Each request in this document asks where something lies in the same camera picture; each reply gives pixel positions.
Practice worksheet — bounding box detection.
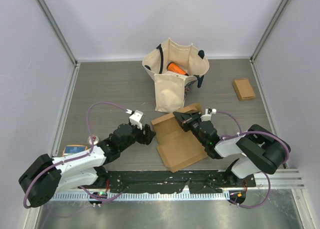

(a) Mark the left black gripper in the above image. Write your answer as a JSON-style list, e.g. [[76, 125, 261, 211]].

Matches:
[[119, 121, 156, 152]]

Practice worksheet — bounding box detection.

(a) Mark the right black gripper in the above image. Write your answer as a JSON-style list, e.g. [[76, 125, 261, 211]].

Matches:
[[172, 111, 207, 146]]

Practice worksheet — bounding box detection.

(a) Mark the cardboard sheet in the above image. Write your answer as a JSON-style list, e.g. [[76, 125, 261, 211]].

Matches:
[[151, 113, 208, 173]]

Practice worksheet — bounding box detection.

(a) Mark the brown cardboard box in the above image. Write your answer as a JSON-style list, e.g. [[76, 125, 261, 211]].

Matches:
[[232, 78, 256, 101]]

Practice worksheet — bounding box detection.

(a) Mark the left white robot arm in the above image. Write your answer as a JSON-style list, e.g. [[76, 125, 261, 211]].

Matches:
[[18, 123, 156, 209]]

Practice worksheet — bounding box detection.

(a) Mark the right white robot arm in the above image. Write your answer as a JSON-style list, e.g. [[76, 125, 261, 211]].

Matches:
[[173, 108, 291, 187]]

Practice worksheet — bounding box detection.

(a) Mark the yellow blue snack box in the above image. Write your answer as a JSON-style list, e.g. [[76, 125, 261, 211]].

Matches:
[[62, 145, 88, 157]]

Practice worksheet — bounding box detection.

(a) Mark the silver blue drink can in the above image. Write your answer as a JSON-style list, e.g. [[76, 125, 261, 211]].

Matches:
[[87, 135, 100, 146]]

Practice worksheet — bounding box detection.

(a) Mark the beige canvas tote bag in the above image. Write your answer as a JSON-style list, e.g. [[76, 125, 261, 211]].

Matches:
[[142, 38, 210, 113]]

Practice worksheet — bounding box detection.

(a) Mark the orange bottle in bag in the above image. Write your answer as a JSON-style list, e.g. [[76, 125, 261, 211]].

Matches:
[[167, 62, 189, 76]]

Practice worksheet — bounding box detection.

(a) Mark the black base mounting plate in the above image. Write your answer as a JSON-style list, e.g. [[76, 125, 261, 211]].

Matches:
[[84, 170, 256, 194]]

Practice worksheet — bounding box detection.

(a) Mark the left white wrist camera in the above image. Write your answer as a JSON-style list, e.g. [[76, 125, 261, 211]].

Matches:
[[125, 109, 145, 130]]

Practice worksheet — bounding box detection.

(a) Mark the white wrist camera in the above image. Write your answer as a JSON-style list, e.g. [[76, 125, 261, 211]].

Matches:
[[125, 109, 145, 130], [200, 108, 217, 122]]

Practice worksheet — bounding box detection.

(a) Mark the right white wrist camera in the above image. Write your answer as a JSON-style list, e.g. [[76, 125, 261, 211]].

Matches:
[[200, 108, 217, 122]]

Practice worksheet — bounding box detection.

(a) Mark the slotted cable duct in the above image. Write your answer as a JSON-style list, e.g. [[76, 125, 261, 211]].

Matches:
[[51, 189, 230, 203]]

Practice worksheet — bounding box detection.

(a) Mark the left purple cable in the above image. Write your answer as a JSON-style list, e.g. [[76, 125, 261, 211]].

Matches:
[[22, 101, 131, 210]]

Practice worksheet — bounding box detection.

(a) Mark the right aluminium frame post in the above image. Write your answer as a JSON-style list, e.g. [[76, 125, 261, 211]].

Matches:
[[250, 0, 291, 64]]

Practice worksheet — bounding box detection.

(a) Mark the aluminium frame post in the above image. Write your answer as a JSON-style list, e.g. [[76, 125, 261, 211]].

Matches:
[[35, 0, 78, 67], [250, 0, 291, 64]]

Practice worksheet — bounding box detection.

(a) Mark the left aluminium frame post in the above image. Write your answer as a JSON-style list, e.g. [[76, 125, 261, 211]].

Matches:
[[35, 0, 78, 67]]

